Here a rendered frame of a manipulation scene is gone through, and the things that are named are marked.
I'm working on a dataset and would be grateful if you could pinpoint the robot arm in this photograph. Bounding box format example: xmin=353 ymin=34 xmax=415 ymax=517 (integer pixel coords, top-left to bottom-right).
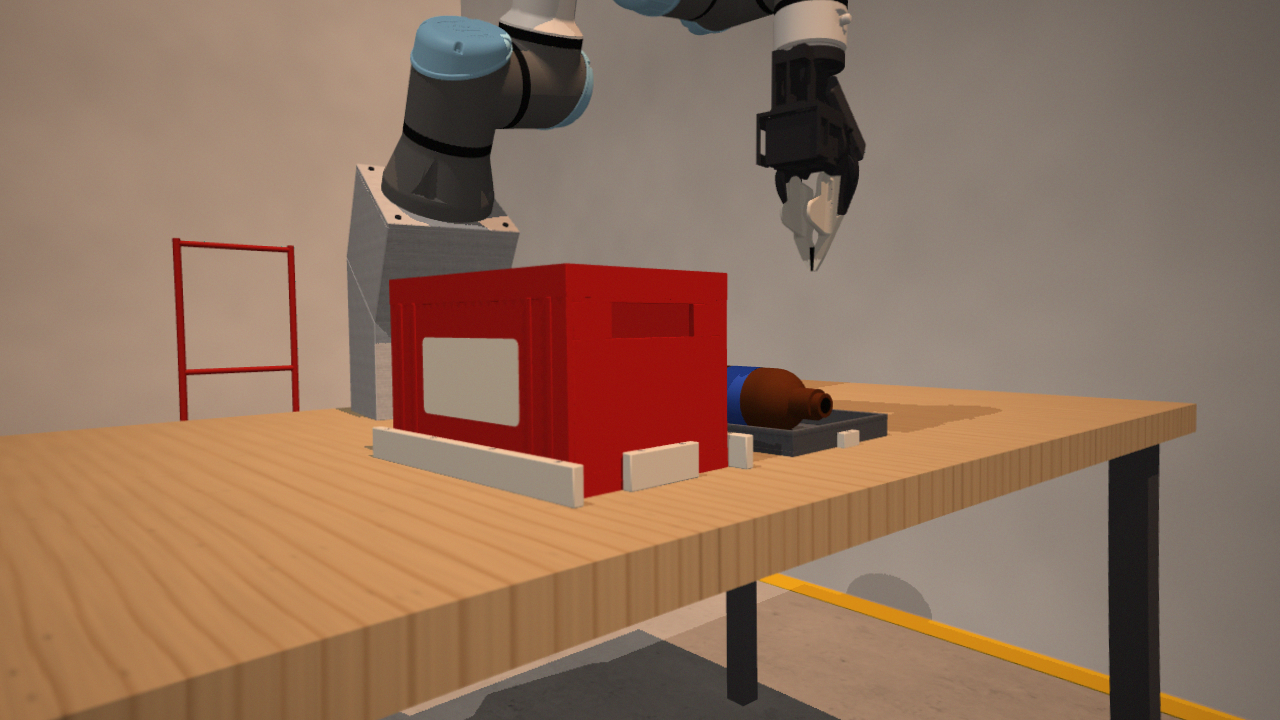
xmin=381 ymin=0 xmax=851 ymax=223

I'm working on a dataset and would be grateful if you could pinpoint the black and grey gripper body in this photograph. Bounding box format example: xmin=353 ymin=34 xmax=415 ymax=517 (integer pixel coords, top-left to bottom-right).
xmin=756 ymin=44 xmax=852 ymax=181

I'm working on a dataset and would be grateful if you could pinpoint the brown bottle with blue label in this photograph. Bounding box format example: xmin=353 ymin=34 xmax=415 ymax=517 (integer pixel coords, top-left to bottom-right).
xmin=727 ymin=365 xmax=833 ymax=430

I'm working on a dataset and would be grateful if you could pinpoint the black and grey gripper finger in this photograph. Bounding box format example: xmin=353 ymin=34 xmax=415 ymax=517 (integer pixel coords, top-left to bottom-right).
xmin=806 ymin=143 xmax=859 ymax=272
xmin=774 ymin=170 xmax=815 ymax=272

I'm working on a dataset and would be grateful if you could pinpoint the red plastic crate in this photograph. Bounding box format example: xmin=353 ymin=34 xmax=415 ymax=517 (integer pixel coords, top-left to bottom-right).
xmin=389 ymin=263 xmax=728 ymax=498

